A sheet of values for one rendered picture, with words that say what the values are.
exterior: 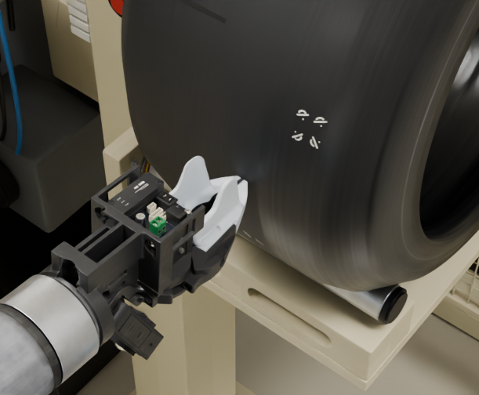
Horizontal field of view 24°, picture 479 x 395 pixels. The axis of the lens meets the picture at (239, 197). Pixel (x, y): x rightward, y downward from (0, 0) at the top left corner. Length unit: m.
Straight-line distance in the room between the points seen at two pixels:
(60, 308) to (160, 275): 0.09
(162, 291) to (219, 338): 1.00
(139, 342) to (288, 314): 0.41
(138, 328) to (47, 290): 0.12
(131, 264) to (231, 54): 0.19
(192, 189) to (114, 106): 0.54
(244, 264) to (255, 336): 0.99
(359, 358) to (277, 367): 1.00
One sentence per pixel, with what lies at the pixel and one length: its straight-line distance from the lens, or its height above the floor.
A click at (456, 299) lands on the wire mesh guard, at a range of 1.99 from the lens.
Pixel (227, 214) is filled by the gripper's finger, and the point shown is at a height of 1.18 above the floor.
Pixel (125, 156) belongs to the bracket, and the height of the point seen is 0.95.
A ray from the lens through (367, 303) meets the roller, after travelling 1.23.
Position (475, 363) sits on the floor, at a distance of 2.31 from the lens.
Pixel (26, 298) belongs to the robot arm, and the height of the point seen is 1.25.
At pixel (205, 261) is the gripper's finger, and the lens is 0.91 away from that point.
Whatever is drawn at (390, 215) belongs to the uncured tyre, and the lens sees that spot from 0.98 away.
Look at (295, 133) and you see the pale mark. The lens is 0.91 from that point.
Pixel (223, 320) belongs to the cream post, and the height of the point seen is 0.38.
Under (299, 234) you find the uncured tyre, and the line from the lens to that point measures 0.99.
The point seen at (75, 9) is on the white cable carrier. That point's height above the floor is 1.00.
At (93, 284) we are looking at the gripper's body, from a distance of 0.83.
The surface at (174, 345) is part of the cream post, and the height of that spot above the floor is 0.40.
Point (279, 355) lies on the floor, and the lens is 2.27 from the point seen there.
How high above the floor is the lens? 1.90
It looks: 49 degrees down
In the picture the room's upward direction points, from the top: straight up
